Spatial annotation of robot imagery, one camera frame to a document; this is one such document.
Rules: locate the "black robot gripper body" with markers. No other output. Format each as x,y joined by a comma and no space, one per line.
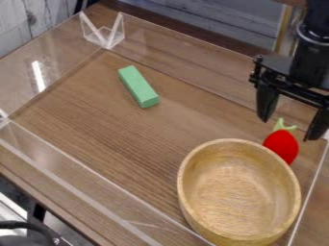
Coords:
297,79

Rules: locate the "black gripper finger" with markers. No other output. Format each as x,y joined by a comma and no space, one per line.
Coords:
266,101
319,126

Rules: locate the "red toy strawberry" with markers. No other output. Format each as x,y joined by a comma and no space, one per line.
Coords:
281,142

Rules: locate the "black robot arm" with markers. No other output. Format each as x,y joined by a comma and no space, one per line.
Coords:
313,33

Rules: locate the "green rectangular block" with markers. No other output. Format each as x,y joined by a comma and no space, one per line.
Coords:
138,86

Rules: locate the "round wooden bowl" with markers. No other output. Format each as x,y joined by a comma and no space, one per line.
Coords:
240,194

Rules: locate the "gold metal chair frame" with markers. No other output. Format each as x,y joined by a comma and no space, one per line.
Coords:
286,39

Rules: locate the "clear acrylic tray enclosure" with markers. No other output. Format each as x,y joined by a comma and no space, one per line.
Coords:
91,155

